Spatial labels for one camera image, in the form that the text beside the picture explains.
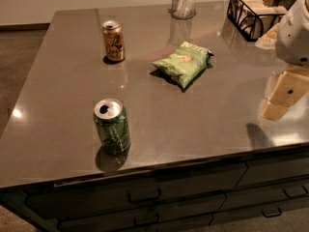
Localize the green soda can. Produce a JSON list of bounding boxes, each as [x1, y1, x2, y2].
[[94, 99, 130, 155]]

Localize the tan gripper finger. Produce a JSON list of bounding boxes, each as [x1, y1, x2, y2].
[[261, 69, 309, 120]]

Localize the clear glass jar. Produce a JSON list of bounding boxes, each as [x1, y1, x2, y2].
[[171, 0, 195, 19]]

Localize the black wire napkin holder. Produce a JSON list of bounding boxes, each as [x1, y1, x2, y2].
[[227, 0, 287, 42]]

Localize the green chip bag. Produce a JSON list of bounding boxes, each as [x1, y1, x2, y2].
[[153, 42, 213, 89]]

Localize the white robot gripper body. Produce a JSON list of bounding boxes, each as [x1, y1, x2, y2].
[[275, 0, 309, 67]]

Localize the dark cabinet drawers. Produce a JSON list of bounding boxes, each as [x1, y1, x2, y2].
[[1, 148, 309, 232]]

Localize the orange soda can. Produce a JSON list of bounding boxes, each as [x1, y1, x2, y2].
[[101, 20, 126, 62]]

